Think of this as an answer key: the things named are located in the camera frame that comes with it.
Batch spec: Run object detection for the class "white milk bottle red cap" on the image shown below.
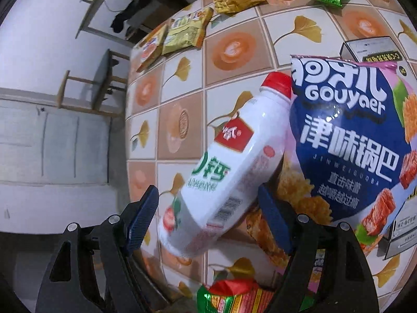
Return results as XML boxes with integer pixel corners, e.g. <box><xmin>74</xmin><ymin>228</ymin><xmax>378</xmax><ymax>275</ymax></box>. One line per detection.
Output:
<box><xmin>157</xmin><ymin>72</ymin><xmax>293</xmax><ymax>258</ymax></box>

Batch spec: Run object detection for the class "long grey side table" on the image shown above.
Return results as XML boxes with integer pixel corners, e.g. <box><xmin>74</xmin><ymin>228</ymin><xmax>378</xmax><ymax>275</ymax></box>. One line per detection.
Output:
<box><xmin>76</xmin><ymin>0</ymin><xmax>144</xmax><ymax>40</ymax></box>

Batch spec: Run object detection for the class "large blue snack bag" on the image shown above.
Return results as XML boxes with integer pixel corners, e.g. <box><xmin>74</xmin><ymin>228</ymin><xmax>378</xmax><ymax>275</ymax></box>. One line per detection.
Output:
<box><xmin>246</xmin><ymin>55</ymin><xmax>417</xmax><ymax>268</ymax></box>

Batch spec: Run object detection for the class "yellow snack packet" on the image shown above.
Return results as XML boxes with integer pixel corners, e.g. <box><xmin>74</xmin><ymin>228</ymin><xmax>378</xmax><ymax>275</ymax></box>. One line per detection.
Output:
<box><xmin>162</xmin><ymin>7</ymin><xmax>214</xmax><ymax>55</ymax></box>

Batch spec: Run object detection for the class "wooden chair black seat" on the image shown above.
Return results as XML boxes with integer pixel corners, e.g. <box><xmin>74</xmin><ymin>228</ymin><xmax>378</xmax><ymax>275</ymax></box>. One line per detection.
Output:
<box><xmin>58</xmin><ymin>50</ymin><xmax>131</xmax><ymax>118</ymax></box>

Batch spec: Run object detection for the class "black cloth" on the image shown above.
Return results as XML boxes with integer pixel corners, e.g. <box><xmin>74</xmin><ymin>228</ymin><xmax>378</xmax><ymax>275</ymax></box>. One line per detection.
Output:
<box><xmin>111</xmin><ymin>0</ymin><xmax>147</xmax><ymax>34</ymax></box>

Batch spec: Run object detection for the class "tile pattern tablecloth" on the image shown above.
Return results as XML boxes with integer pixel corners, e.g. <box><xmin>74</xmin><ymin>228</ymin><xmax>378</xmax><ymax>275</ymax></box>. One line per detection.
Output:
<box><xmin>125</xmin><ymin>0</ymin><xmax>417</xmax><ymax>313</ymax></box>

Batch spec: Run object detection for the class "white cardboard box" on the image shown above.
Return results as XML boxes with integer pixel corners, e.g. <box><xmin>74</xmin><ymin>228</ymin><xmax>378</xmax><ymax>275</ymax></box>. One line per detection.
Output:
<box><xmin>340</xmin><ymin>37</ymin><xmax>417</xmax><ymax>260</ymax></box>

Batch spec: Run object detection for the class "white door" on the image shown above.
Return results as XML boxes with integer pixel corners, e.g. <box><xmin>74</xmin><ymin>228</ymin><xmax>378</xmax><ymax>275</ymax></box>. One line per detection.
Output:
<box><xmin>0</xmin><ymin>88</ymin><xmax>113</xmax><ymax>186</ymax></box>

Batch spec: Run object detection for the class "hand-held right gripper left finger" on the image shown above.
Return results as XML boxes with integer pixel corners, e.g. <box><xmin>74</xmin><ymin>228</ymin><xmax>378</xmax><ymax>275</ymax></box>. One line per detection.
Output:
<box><xmin>35</xmin><ymin>185</ymin><xmax>163</xmax><ymax>313</ymax></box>

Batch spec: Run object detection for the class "large green snack bag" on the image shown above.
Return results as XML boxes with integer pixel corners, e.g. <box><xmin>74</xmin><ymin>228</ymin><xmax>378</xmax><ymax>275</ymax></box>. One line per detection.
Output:
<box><xmin>196</xmin><ymin>279</ymin><xmax>313</xmax><ymax>313</ymax></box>

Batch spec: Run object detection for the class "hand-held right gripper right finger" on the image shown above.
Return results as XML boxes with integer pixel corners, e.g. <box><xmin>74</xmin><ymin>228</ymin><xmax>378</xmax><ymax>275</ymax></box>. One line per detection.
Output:
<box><xmin>257</xmin><ymin>184</ymin><xmax>380</xmax><ymax>313</ymax></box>

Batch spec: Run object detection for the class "orange snack packet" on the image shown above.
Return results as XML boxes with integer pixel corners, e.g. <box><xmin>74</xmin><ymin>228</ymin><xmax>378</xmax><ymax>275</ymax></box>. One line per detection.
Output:
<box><xmin>136</xmin><ymin>25</ymin><xmax>169</xmax><ymax>73</ymax></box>

